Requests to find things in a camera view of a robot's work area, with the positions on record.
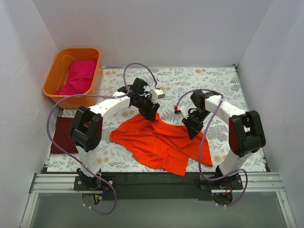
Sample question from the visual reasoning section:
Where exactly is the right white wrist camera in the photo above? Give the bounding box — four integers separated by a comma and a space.
174, 105, 189, 118

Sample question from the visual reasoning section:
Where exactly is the orange t shirt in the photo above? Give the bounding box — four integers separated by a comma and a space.
110, 114, 213, 176

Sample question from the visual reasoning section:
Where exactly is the orange plastic basket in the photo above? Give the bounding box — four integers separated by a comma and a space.
42, 47, 103, 109

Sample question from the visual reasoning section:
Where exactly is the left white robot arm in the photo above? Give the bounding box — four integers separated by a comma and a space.
70, 78, 165, 190

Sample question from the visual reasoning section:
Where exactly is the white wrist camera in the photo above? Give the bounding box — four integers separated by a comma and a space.
151, 88, 165, 99
174, 105, 189, 118

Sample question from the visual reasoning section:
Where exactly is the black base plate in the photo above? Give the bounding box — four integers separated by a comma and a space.
73, 171, 244, 201

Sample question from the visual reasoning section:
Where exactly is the floral table mat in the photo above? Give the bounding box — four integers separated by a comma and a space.
47, 66, 266, 172

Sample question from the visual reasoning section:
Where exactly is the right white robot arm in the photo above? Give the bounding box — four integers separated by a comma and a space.
174, 89, 266, 189

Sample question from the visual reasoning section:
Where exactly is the folded dark red t shirt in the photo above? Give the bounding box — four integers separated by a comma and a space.
53, 117, 78, 154

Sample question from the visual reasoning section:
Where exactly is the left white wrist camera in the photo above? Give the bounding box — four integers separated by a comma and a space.
151, 88, 165, 99

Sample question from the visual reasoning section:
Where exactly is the aluminium frame rail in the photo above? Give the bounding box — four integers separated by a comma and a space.
20, 172, 296, 228

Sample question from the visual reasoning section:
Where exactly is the pink t shirt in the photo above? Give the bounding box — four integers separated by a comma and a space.
55, 59, 97, 95

